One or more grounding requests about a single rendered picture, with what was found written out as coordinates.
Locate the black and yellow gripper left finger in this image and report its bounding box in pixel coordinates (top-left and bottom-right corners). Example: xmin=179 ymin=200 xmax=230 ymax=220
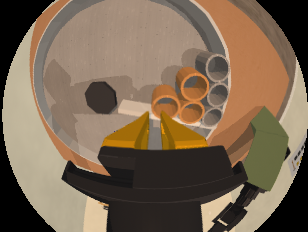
xmin=101 ymin=111 xmax=149 ymax=150

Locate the grey metal bushing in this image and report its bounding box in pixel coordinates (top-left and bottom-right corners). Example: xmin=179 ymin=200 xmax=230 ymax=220
xmin=195 ymin=51 xmax=230 ymax=83
xmin=200 ymin=98 xmax=223 ymax=127
xmin=204 ymin=76 xmax=229 ymax=107

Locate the bronze bushing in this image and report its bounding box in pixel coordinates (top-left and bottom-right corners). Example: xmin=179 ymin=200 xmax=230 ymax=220
xmin=151 ymin=84 xmax=181 ymax=119
xmin=177 ymin=92 xmax=205 ymax=124
xmin=176 ymin=67 xmax=209 ymax=101

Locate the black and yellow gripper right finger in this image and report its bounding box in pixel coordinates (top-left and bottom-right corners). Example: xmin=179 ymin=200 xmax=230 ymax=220
xmin=161 ymin=111 xmax=209 ymax=150

